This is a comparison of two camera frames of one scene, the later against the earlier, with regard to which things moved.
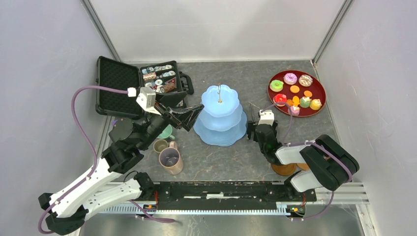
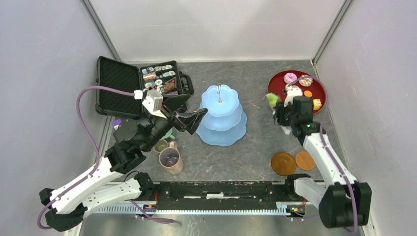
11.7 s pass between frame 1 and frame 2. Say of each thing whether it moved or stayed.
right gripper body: moved
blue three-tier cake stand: stayed
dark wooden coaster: stayed
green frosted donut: moved
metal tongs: moved
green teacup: stayed
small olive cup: stayed
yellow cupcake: stayed
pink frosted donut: stayed
